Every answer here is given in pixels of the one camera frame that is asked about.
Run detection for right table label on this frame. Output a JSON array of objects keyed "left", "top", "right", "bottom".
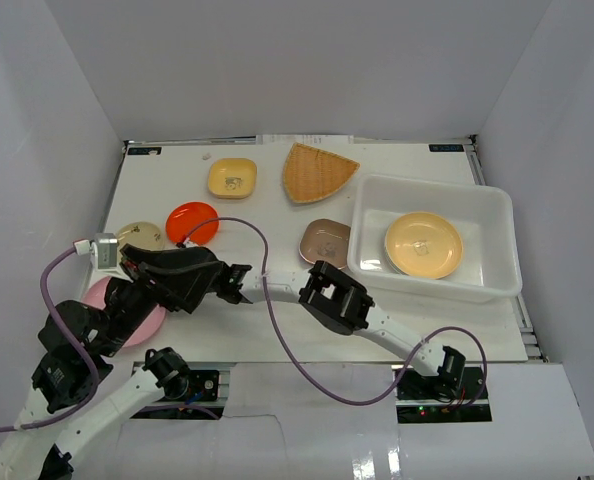
[{"left": 428, "top": 144, "right": 464, "bottom": 153}]

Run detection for papers at back edge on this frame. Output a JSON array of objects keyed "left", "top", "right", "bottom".
[{"left": 256, "top": 134, "right": 354, "bottom": 146}]

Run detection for woven bamboo tray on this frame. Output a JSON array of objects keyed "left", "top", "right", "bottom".
[{"left": 282, "top": 143, "right": 360, "bottom": 204}]

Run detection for yellow round plate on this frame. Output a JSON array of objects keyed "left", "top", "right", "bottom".
[{"left": 384, "top": 212, "right": 464, "bottom": 280}]

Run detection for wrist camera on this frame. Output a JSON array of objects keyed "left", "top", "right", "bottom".
[
  {"left": 73, "top": 233, "right": 119, "bottom": 271},
  {"left": 176, "top": 238, "right": 196, "bottom": 249}
]

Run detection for pink round plate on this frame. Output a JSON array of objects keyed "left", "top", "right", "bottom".
[{"left": 82, "top": 276, "right": 167, "bottom": 348}]

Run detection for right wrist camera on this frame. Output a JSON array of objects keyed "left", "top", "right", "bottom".
[{"left": 176, "top": 238, "right": 196, "bottom": 249}]

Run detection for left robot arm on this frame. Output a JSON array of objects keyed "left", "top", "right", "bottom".
[{"left": 0, "top": 279, "right": 195, "bottom": 479}]

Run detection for cream round plate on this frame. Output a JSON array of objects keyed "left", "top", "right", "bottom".
[{"left": 383, "top": 242, "right": 405, "bottom": 275}]

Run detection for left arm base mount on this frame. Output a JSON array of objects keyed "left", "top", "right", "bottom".
[{"left": 129, "top": 362, "right": 221, "bottom": 419}]

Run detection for orange round plate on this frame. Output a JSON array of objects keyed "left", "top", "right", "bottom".
[{"left": 165, "top": 202, "right": 219, "bottom": 246}]

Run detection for table label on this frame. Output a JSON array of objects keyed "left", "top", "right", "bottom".
[
  {"left": 428, "top": 144, "right": 464, "bottom": 153},
  {"left": 126, "top": 146, "right": 162, "bottom": 156}
]

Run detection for brown square plate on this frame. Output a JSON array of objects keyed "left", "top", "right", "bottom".
[{"left": 299, "top": 219, "right": 351, "bottom": 270}]

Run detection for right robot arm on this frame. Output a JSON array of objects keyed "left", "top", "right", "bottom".
[{"left": 119, "top": 245, "right": 465, "bottom": 399}]

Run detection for beige patterned round plate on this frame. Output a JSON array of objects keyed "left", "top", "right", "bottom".
[{"left": 115, "top": 221, "right": 164, "bottom": 251}]

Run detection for left table label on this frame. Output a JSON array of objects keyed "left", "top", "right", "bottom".
[{"left": 126, "top": 146, "right": 162, "bottom": 156}]

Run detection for yellow square plate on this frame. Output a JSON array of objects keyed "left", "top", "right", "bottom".
[{"left": 207, "top": 158, "right": 257, "bottom": 199}]

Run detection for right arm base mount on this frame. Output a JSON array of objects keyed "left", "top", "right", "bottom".
[{"left": 396, "top": 367, "right": 492, "bottom": 425}]

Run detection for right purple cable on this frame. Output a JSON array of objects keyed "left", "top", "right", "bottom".
[{"left": 181, "top": 216, "right": 489, "bottom": 405}]

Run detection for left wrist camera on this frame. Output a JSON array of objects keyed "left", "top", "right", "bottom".
[{"left": 73, "top": 233, "right": 119, "bottom": 271}]

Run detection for white plastic bin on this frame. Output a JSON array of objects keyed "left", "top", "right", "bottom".
[{"left": 347, "top": 174, "right": 523, "bottom": 303}]

